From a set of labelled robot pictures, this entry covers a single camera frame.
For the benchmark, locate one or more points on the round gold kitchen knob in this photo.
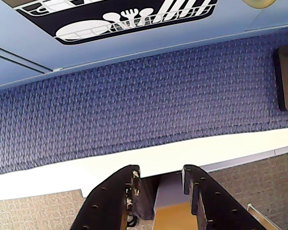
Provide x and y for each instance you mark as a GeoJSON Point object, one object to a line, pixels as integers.
{"type": "Point", "coordinates": [256, 3]}

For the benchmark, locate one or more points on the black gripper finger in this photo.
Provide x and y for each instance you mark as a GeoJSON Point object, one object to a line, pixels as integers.
{"type": "Point", "coordinates": [105, 203]}
{"type": "Point", "coordinates": [218, 208]}

